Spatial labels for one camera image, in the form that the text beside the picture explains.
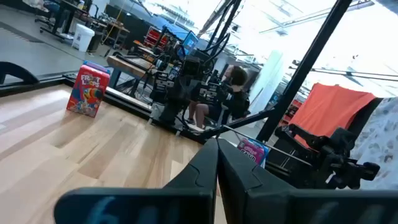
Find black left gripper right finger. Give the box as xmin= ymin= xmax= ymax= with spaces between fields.
xmin=217 ymin=138 xmax=398 ymax=224

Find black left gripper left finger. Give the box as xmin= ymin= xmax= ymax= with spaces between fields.
xmin=53 ymin=138 xmax=219 ymax=224

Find purple Raisin Bran cereal box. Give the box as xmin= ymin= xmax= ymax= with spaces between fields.
xmin=236 ymin=138 xmax=269 ymax=169

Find red Froot Loops cereal box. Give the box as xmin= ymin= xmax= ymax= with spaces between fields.
xmin=66 ymin=64 xmax=111 ymax=118

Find blue screen monitor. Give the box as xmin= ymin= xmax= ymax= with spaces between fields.
xmin=182 ymin=30 xmax=200 ymax=57

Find red storage rack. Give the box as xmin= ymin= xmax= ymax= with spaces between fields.
xmin=143 ymin=26 xmax=170 ymax=49

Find pale stool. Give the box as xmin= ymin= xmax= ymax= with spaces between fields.
xmin=216 ymin=105 xmax=231 ymax=126

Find person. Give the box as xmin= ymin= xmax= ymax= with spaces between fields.
xmin=186 ymin=65 xmax=251 ymax=130

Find wooden workbench grey legs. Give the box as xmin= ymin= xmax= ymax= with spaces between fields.
xmin=106 ymin=55 xmax=156 ymax=94

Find red shelving unit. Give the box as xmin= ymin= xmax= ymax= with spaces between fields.
xmin=279 ymin=99 xmax=303 ymax=126

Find orange cloth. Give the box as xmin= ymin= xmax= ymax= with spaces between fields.
xmin=287 ymin=82 xmax=377 ymax=149

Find white waste bin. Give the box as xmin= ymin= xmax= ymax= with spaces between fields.
xmin=72 ymin=24 xmax=96 ymax=53

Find white patterned cloth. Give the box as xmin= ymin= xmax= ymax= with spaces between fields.
xmin=349 ymin=96 xmax=398 ymax=190

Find black office desk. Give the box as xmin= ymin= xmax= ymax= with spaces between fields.
xmin=34 ymin=0 xmax=94 ymax=41

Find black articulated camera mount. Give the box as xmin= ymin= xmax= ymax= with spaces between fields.
xmin=273 ymin=123 xmax=381 ymax=190

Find black aluminium rig frame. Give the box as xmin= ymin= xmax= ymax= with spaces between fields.
xmin=0 ymin=0 xmax=354 ymax=169

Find black frame handle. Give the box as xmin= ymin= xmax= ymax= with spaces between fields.
xmin=0 ymin=61 xmax=40 ymax=85

